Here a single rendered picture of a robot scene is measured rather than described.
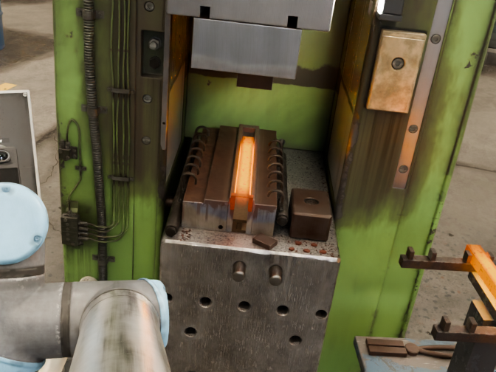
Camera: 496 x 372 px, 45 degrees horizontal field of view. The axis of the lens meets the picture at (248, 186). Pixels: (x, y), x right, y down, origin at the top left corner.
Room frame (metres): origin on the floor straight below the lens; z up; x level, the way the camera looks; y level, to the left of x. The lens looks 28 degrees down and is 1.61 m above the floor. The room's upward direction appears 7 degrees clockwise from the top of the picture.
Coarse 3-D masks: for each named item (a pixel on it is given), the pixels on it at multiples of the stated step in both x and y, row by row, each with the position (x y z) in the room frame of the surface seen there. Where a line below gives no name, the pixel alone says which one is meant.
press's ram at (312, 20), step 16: (176, 0) 1.09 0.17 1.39; (192, 0) 1.09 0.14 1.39; (208, 0) 1.09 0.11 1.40; (224, 0) 1.10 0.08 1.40; (240, 0) 1.10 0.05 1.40; (256, 0) 1.10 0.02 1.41; (272, 0) 1.10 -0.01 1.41; (288, 0) 1.10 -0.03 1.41; (304, 0) 1.10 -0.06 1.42; (320, 0) 1.10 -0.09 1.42; (192, 16) 1.10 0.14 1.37; (224, 16) 1.10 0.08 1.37; (240, 16) 1.10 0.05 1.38; (256, 16) 1.10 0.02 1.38; (272, 16) 1.10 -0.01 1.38; (304, 16) 1.10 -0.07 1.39; (320, 16) 1.10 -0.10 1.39
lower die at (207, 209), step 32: (224, 128) 1.49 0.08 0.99; (256, 128) 1.49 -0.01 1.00; (224, 160) 1.29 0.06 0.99; (256, 160) 1.29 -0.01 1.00; (192, 192) 1.14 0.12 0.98; (224, 192) 1.14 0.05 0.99; (256, 192) 1.15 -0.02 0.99; (192, 224) 1.09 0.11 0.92; (224, 224) 1.10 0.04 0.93; (256, 224) 1.10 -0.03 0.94
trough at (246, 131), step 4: (244, 128) 1.50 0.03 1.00; (248, 128) 1.50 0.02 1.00; (252, 128) 1.50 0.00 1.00; (244, 132) 1.49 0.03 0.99; (248, 132) 1.50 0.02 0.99; (252, 132) 1.50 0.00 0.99; (244, 136) 1.47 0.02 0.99; (248, 136) 1.47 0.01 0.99; (252, 136) 1.47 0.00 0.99; (240, 148) 1.35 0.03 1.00; (240, 152) 1.35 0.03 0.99; (252, 152) 1.37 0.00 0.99; (252, 156) 1.33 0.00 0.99; (252, 160) 1.30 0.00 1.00; (252, 164) 1.27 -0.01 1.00; (236, 180) 1.19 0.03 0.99; (236, 184) 1.18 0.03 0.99
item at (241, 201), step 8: (248, 144) 1.37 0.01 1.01; (248, 152) 1.32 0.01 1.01; (240, 160) 1.27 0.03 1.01; (248, 160) 1.27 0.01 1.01; (240, 168) 1.22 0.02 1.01; (248, 168) 1.23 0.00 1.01; (240, 176) 1.18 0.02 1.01; (248, 176) 1.19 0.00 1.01; (240, 184) 1.15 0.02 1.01; (248, 184) 1.15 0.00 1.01; (240, 192) 1.11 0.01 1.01; (248, 192) 1.11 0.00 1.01; (232, 200) 1.08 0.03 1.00; (240, 200) 1.07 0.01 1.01; (248, 200) 1.07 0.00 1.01; (232, 208) 1.08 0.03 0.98; (240, 208) 1.03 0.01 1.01; (248, 208) 1.08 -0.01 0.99; (240, 216) 1.00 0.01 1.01; (232, 224) 1.01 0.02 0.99; (240, 224) 0.99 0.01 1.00
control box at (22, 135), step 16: (0, 96) 1.04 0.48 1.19; (16, 96) 1.05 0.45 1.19; (0, 112) 1.02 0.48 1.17; (16, 112) 1.03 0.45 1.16; (0, 128) 1.01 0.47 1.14; (16, 128) 1.02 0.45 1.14; (32, 128) 1.03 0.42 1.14; (0, 144) 0.99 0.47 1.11; (16, 144) 1.00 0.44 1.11; (32, 144) 1.02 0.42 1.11; (32, 160) 1.00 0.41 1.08; (32, 176) 0.99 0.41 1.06
